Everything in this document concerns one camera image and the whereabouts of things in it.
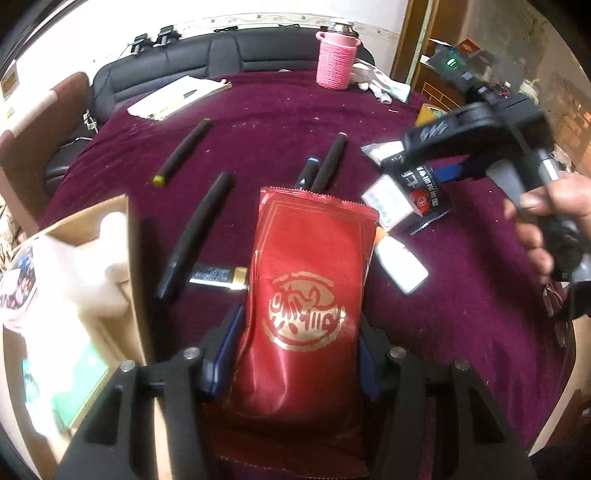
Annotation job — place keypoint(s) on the wooden side cabinet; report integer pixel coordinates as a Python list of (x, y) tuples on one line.
[(420, 41)]

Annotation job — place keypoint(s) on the pink knitted sleeve bottle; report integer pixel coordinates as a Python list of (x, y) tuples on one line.
[(334, 62)]

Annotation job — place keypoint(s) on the black clamp device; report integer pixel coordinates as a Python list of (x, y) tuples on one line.
[(167, 36), (140, 44)]

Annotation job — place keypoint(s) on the black marker yellow cap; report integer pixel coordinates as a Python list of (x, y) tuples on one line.
[(184, 152)]

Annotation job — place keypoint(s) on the black printed foil packet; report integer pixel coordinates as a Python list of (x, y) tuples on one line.
[(425, 198)]

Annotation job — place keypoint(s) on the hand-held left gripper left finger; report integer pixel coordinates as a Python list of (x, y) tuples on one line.
[(225, 357)]

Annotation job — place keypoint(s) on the white printed sachet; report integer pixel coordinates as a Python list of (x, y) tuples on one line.
[(385, 203)]

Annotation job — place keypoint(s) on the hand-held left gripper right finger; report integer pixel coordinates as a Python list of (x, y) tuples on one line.
[(369, 367)]

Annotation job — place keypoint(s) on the red gold-print snack packet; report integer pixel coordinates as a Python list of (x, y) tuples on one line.
[(304, 295)]

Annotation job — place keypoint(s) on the brown cardboard box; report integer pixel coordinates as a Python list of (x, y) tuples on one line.
[(136, 258)]

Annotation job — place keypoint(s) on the white paper notebook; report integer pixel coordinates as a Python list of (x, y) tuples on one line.
[(175, 94)]

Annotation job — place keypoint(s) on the long black marker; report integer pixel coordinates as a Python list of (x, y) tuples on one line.
[(196, 235)]

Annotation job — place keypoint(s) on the black marker blue cap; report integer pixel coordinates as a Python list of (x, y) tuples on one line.
[(307, 174)]

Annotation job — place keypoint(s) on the white crumpled cloth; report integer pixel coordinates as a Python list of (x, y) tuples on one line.
[(381, 83)]

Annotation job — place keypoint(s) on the yellow tape roll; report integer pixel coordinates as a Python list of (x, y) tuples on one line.
[(429, 115)]

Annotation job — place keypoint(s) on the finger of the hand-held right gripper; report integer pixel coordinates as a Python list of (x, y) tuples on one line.
[(452, 129), (450, 173)]

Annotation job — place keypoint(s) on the black leather sofa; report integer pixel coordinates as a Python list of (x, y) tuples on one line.
[(258, 50)]

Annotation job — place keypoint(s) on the plain black marker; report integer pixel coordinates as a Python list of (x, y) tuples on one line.
[(328, 161)]

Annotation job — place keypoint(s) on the gold wall plaque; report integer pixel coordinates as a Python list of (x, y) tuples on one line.
[(8, 84)]

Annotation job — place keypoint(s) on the person's right hand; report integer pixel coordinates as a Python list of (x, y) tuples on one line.
[(531, 249)]

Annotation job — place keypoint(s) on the silver foil sachet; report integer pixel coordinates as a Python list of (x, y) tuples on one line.
[(381, 152)]

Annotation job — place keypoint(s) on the beige patterned blanket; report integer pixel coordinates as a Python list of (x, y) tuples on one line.
[(7, 235)]

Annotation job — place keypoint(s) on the yellow and black pen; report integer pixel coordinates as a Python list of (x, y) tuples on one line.
[(178, 101)]

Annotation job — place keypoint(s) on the brown upholstered armchair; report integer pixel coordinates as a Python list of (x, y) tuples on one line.
[(37, 138)]

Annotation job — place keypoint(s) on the white glue bottle orange cap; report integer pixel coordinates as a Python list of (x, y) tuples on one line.
[(404, 267)]

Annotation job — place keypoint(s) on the black gold small box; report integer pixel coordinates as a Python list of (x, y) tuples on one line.
[(217, 276)]

